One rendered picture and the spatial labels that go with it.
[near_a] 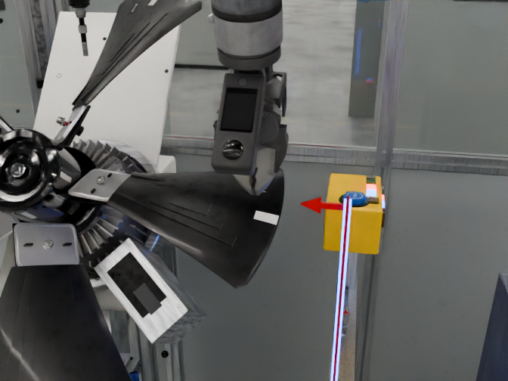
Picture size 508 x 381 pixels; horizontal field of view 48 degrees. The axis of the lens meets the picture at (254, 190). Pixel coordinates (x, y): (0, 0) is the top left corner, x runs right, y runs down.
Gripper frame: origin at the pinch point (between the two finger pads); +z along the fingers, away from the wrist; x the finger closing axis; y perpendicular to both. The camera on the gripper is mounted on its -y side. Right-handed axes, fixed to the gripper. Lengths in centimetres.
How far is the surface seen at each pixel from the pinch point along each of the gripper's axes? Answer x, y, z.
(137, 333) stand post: 34, 16, 63
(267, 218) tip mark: -1.8, -0.9, 4.1
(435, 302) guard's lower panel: -40, 50, 83
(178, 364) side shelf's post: 32, 28, 96
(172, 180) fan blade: 13.0, 4.5, 3.4
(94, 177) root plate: 24.3, 2.8, 2.5
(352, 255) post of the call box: -14.3, 20.7, 34.1
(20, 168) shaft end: 31.5, -2.4, -2.8
